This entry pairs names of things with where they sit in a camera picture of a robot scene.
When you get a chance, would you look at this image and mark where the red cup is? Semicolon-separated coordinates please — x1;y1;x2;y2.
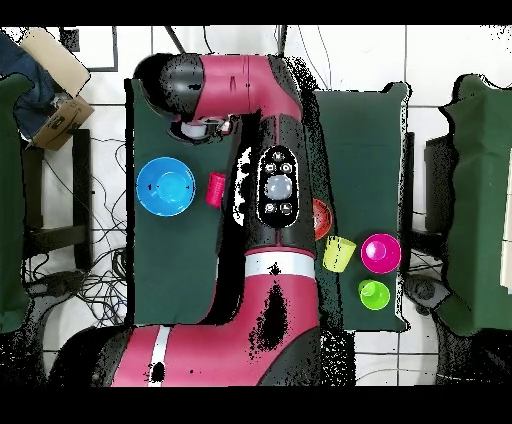
205;171;228;209

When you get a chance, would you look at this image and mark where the blue bowl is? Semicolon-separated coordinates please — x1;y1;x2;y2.
135;156;197;218

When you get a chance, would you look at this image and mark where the small orange-red bowl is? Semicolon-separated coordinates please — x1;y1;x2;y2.
312;197;334;241

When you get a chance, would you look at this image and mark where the dark green tablecloth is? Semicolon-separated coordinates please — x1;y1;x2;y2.
124;77;412;334

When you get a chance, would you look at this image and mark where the brown cardboard box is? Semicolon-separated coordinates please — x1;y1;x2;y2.
31;95;96;152

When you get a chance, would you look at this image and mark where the beige box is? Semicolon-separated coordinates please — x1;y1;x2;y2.
18;26;92;98

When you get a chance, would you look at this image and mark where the yellow cup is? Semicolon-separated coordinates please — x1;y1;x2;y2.
322;235;358;274

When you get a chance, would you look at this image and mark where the dark blue cloth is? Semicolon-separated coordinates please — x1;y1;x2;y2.
0;31;61;139

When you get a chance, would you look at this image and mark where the small crimson bowl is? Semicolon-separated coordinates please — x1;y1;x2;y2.
360;233;403;276

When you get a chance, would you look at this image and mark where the green cloth covered table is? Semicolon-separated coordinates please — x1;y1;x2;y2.
438;73;512;336
0;73;35;334

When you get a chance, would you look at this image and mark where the green cup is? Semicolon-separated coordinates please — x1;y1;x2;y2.
356;278;392;312

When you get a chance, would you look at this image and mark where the black stool frame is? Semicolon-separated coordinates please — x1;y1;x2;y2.
21;128;94;273

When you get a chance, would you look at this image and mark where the tangle of floor cables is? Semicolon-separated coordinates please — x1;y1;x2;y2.
39;137;129;329

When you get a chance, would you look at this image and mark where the grey pedestal foot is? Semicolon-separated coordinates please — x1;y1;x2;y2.
403;273;453;317
27;270;86;299

